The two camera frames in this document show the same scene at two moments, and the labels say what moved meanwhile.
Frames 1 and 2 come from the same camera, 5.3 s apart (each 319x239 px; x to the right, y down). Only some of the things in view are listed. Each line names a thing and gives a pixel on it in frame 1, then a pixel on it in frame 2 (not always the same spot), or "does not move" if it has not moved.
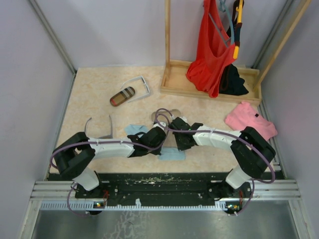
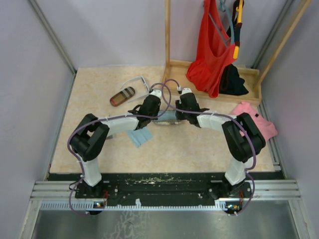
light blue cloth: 134,129 does not move
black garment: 231,83 does not move
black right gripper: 180,146 → 180,116
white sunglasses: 140,97 does not move
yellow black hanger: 238,5 does not move
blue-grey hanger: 224,8 does not move
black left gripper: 157,152 → 157,110
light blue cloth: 171,153 → 169,115
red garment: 215,50 does not move
